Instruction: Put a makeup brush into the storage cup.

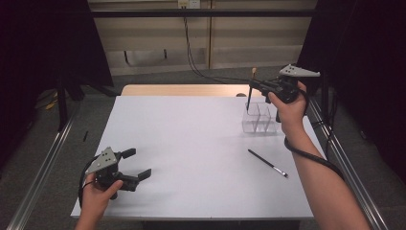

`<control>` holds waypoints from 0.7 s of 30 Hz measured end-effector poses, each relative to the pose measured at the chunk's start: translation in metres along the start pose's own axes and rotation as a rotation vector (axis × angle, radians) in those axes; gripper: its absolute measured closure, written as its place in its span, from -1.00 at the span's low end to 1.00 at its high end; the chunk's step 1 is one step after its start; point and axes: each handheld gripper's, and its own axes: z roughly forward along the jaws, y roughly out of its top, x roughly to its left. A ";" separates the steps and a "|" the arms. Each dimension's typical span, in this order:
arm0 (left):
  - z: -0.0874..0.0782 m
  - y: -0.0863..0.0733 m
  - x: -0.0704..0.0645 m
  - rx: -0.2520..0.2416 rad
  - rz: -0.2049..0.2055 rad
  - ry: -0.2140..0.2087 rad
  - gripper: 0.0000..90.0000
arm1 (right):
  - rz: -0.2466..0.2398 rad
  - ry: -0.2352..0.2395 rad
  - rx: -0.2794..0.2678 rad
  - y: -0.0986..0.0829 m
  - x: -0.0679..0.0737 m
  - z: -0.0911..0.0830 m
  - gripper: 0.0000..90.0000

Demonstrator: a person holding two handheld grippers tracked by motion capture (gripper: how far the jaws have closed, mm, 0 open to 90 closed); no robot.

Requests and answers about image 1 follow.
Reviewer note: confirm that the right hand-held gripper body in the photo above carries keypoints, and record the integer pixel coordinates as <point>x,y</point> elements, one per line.
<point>287,89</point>

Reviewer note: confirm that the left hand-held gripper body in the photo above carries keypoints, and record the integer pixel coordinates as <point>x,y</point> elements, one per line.
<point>103,161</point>

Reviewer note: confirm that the clear plastic divided holder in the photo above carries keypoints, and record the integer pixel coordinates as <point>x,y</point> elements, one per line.
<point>258,123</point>

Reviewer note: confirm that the thin black makeup brush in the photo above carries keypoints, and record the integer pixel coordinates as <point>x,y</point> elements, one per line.
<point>265,161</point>

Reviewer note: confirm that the person's right hand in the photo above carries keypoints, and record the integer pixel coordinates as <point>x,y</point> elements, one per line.
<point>293,115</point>

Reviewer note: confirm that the person's left hand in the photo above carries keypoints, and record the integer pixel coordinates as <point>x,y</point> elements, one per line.
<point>97,201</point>

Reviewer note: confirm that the small black floor object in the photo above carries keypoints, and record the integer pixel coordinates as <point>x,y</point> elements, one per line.
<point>85,136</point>

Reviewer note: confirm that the black metal stand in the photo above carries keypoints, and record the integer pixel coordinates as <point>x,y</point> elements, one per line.
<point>62,108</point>
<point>324,96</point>

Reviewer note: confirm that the white table board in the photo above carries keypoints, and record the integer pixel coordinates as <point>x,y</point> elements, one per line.
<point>191,159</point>

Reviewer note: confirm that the black curtain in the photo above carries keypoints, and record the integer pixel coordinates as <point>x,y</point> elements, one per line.
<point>38,48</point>
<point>367,64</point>

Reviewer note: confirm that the aluminium floor rail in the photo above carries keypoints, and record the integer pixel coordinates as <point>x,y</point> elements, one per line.
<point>365,204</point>
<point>40,174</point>

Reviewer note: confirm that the white wall socket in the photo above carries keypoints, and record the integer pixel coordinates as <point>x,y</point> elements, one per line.
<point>189,4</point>

